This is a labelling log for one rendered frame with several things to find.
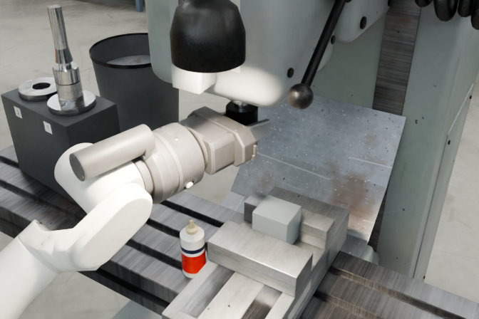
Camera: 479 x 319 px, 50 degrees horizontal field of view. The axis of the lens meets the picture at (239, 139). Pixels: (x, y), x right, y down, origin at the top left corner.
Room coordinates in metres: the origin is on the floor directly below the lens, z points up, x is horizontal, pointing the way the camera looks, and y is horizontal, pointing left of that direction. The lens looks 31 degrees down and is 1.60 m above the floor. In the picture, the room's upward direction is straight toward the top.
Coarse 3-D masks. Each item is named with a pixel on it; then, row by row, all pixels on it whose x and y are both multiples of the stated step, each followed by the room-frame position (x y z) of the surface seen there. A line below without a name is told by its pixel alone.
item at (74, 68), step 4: (56, 64) 0.89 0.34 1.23; (72, 64) 0.89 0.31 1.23; (76, 64) 0.89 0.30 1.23; (52, 68) 0.88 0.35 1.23; (56, 68) 0.87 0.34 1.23; (60, 68) 0.87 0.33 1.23; (64, 68) 0.87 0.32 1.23; (68, 68) 0.87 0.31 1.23; (72, 68) 0.87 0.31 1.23; (76, 68) 0.88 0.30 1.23; (56, 72) 0.87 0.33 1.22; (60, 72) 0.86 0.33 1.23; (64, 72) 0.87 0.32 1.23; (68, 72) 0.87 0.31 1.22; (72, 72) 0.87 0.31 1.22; (76, 72) 0.88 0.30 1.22
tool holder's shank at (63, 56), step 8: (48, 8) 0.88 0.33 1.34; (56, 8) 0.88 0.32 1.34; (48, 16) 0.88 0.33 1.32; (56, 16) 0.88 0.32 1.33; (56, 24) 0.88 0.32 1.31; (64, 24) 0.89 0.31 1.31; (56, 32) 0.88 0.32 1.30; (64, 32) 0.88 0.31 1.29; (56, 40) 0.88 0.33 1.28; (64, 40) 0.88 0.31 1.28; (56, 48) 0.88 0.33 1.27; (64, 48) 0.88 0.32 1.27; (56, 56) 0.88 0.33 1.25; (64, 56) 0.88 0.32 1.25; (64, 64) 0.88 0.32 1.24
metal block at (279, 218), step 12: (264, 204) 0.64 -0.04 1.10; (276, 204) 0.64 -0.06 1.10; (288, 204) 0.64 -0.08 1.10; (252, 216) 0.62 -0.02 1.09; (264, 216) 0.61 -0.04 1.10; (276, 216) 0.61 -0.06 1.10; (288, 216) 0.61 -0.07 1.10; (300, 216) 0.63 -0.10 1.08; (252, 228) 0.62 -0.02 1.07; (264, 228) 0.61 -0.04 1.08; (276, 228) 0.60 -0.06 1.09; (288, 228) 0.59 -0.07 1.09; (288, 240) 0.59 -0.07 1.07
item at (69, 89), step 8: (56, 80) 0.87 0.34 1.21; (64, 80) 0.86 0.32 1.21; (72, 80) 0.87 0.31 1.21; (80, 80) 0.89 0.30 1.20; (56, 88) 0.87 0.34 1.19; (64, 88) 0.86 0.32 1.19; (72, 88) 0.87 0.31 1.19; (80, 88) 0.88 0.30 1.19; (64, 96) 0.87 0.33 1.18; (72, 96) 0.87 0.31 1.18; (80, 96) 0.88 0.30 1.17; (64, 104) 0.87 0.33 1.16; (72, 104) 0.87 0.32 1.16
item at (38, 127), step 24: (24, 96) 0.91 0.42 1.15; (48, 96) 0.91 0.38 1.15; (96, 96) 0.93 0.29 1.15; (24, 120) 0.89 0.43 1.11; (48, 120) 0.84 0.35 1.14; (72, 120) 0.83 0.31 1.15; (96, 120) 0.86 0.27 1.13; (24, 144) 0.91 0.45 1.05; (48, 144) 0.85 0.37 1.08; (72, 144) 0.81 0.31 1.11; (24, 168) 0.92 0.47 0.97; (48, 168) 0.86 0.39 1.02
